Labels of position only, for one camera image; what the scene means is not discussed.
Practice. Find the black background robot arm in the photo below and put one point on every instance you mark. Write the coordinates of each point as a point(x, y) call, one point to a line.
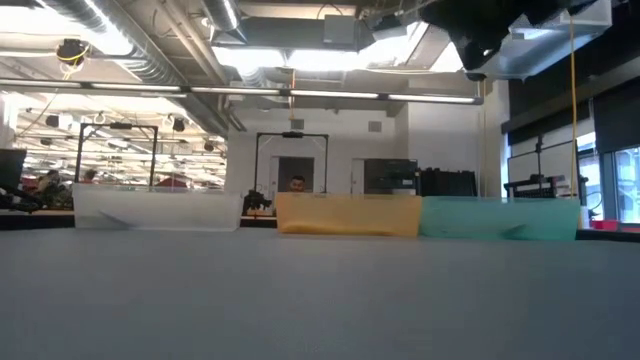
point(255, 201)

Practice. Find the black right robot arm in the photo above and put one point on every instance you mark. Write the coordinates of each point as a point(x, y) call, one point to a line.
point(560, 5)

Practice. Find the whiteboard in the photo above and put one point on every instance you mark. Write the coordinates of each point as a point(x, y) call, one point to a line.
point(550, 162)

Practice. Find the black storage cases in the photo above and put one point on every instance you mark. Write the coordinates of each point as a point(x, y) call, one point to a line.
point(447, 182)

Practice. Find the long ceiling tube light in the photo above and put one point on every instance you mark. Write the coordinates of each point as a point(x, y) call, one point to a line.
point(330, 94)

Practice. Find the translucent teal plastic bin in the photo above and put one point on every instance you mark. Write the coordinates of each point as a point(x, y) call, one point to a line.
point(475, 217)

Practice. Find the translucent orange plastic bin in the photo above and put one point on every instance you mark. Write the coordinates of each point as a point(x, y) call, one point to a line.
point(350, 212)

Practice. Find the red box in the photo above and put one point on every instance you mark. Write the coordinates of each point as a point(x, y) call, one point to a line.
point(605, 225)

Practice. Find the translucent clear plastic bin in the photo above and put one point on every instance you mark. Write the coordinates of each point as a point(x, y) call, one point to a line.
point(165, 212)

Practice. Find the black monitor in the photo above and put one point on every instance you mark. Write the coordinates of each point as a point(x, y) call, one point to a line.
point(11, 167)

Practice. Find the grey wall vent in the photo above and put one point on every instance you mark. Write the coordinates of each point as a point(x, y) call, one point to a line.
point(375, 126)
point(297, 124)

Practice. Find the black gantry frame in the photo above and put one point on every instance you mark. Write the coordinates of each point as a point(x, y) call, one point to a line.
point(291, 134)
point(116, 126)

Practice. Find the silver round ceiling duct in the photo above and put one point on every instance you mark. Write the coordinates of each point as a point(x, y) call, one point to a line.
point(225, 15)

